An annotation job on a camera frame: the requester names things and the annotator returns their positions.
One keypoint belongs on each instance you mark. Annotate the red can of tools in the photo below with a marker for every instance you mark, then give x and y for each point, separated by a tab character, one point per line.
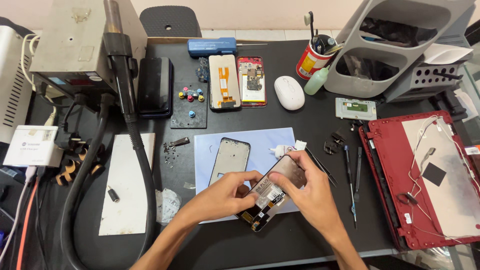
311	62

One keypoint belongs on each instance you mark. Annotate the white stained tile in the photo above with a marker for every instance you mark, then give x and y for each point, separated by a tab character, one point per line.
127	187

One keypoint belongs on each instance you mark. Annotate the black toothbrush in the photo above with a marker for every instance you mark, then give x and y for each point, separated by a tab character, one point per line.
311	22

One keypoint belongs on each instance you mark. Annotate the black blue-tipped screwdriver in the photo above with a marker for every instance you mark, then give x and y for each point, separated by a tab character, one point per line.
350	180

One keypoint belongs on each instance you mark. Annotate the light blue work mat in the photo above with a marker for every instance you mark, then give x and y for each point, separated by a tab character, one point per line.
262	140

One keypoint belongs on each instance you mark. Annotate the pale green squeeze bottle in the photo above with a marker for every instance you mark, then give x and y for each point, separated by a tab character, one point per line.
315	82

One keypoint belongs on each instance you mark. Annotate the black spudger tool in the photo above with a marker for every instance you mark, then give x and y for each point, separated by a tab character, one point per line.
358	172

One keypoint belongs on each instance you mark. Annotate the red laptop lid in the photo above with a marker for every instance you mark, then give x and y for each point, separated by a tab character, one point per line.
390	157

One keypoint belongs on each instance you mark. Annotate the white charger box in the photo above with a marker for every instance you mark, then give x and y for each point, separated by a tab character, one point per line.
32	146

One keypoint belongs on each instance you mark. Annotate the red opened phone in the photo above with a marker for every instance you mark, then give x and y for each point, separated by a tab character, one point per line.
252	82

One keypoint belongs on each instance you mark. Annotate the grey hot air station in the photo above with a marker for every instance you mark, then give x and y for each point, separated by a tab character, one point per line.
67	41

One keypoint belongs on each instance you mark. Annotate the grey phone middle frame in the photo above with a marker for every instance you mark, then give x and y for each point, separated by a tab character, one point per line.
229	159

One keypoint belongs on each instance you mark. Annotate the black glossy phone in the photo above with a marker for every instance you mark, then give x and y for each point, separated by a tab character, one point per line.
155	86

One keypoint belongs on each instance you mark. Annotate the person's left hand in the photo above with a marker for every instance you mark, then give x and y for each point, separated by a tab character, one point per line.
217	198

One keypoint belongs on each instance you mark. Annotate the blue electric screwdriver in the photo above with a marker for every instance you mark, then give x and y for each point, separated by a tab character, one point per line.
212	47

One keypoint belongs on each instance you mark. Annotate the white vented appliance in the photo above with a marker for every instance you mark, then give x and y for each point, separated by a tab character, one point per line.
11	86

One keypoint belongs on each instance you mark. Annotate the small blue circuit board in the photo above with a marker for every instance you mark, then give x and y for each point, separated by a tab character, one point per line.
203	69

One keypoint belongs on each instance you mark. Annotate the black tweezers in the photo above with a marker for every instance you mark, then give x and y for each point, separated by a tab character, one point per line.
318	165

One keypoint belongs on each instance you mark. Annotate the white glue bottle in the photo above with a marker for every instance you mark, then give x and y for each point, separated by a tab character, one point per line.
279	151

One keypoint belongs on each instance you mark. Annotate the black phone display panel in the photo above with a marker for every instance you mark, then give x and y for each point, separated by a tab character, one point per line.
268	198

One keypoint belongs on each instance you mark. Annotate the black hinge parts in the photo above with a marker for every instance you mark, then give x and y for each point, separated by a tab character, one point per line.
333	142

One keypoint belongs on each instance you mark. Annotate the grey laptop touchpad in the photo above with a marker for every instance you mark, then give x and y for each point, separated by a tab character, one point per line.
355	108

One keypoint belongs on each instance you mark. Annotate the phone display with orange flex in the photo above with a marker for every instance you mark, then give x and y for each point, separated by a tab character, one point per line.
224	82

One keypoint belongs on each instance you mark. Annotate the crumpled clear wrapper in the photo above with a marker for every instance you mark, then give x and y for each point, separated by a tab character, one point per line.
168	204

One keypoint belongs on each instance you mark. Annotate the grey holed tool holder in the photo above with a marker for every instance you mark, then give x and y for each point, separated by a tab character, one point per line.
423	80

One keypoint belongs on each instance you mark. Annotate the metal bracket with screws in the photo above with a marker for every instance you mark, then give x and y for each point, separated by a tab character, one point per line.
179	142

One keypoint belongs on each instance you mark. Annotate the white computer mouse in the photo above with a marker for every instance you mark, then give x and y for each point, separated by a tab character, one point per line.
289	93

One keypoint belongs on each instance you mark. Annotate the black board holder with knobs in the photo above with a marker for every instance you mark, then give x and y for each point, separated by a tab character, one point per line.
187	116

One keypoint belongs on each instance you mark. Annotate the clear film scrap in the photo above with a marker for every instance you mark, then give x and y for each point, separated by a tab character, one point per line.
189	185

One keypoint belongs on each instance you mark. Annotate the grey oval-opening organiser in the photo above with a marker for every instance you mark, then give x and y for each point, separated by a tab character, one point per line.
341	80

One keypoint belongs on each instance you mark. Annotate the person's right hand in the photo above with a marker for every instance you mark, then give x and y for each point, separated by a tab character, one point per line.
315	195

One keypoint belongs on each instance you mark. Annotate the small black nozzle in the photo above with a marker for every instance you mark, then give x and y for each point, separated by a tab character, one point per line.
113	194

